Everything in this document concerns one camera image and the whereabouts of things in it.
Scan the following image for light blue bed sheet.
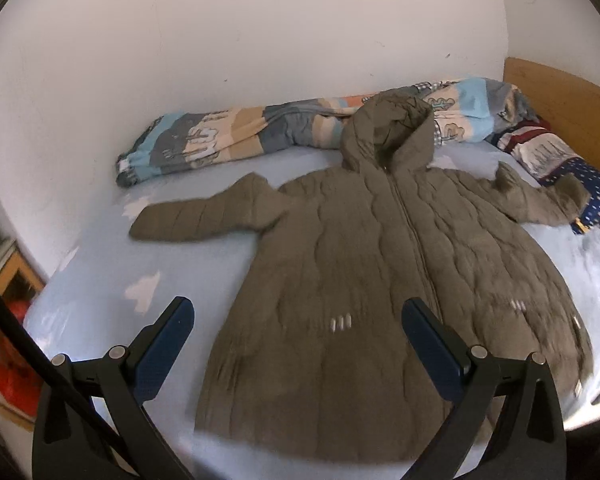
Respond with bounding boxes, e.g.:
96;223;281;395
24;142;600;479

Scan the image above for wooden headboard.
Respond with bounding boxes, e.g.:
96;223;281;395
504;58;600;170

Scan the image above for red object on floor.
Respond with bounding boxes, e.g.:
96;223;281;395
0;330;43;418

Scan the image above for rolled patterned quilt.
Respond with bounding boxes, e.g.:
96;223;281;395
116;77;536;188

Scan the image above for olive green hooded puffer jacket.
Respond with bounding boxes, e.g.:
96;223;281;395
130;90;593;463

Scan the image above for wooden bedside cabinet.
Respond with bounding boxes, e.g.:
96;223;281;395
0;238;45;432

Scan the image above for black cable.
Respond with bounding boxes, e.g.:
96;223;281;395
0;270;142;480

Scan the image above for navy patterned pillow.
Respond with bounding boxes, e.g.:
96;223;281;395
490;119;600;235

